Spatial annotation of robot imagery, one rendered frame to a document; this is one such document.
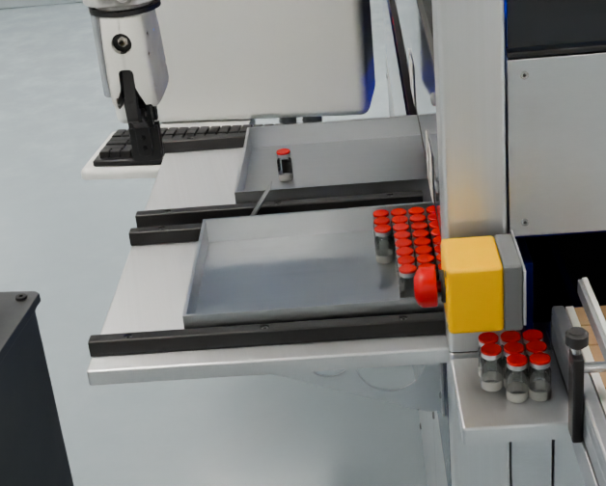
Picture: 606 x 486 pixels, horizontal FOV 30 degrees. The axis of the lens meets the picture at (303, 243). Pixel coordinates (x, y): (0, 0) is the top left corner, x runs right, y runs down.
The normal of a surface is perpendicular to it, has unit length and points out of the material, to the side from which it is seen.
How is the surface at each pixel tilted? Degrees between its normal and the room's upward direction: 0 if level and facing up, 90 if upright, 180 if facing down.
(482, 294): 90
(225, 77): 90
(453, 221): 90
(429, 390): 90
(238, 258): 0
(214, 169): 0
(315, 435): 0
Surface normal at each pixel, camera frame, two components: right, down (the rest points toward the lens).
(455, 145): -0.03, 0.44
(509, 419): -0.09, -0.90
